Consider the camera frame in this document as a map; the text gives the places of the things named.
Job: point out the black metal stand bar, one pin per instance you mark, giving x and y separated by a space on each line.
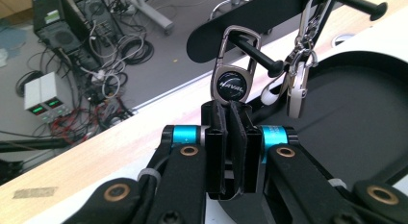
32 145

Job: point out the grey metal desk leg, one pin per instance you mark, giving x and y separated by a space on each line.
154 12

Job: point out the black computer tower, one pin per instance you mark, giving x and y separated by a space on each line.
61 35

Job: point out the grey tape patch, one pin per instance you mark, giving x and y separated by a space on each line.
35 192

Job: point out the black key rack stand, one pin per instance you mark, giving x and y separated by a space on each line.
352 121

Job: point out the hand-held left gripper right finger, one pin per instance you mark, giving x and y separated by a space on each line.
251 147

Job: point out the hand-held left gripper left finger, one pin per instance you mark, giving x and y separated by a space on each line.
215 147

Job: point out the white bench power supply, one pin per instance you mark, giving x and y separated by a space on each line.
41 92

